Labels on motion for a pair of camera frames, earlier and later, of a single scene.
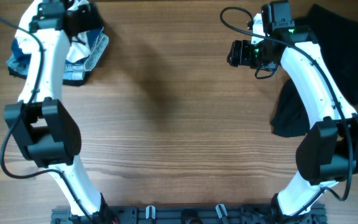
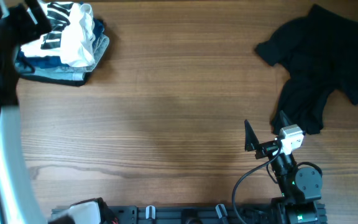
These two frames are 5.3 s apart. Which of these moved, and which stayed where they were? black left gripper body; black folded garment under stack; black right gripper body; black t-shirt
Moved: black right gripper body; black left gripper body
Stayed: black folded garment under stack; black t-shirt
